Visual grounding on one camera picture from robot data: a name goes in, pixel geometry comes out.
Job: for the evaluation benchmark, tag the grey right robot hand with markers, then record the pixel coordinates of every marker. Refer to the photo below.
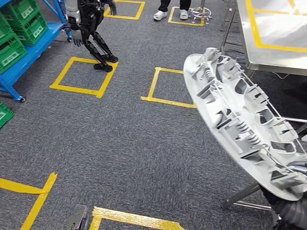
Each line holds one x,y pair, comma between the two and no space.
299,167

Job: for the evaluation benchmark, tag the grey plastic wheel hubcap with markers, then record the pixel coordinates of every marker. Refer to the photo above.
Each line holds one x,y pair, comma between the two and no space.
230,104

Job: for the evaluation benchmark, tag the blue steel shelf rack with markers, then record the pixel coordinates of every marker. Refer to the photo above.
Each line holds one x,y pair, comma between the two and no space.
31,52

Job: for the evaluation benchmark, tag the steel table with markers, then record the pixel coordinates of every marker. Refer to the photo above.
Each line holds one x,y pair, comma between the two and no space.
275,47

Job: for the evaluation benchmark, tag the yellow table tape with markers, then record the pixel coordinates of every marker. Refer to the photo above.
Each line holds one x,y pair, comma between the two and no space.
254,28

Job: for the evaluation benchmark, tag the yellow floor tape square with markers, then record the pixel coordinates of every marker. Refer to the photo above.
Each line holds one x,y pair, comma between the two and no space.
125,16
168,102
184,22

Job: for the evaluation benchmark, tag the chrome stool base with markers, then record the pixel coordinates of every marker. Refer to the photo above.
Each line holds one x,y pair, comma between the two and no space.
200,12

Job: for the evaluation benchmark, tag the person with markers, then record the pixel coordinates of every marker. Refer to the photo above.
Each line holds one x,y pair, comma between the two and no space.
160,15

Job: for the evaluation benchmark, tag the black humanoid robot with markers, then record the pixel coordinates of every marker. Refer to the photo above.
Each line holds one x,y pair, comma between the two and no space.
96,47

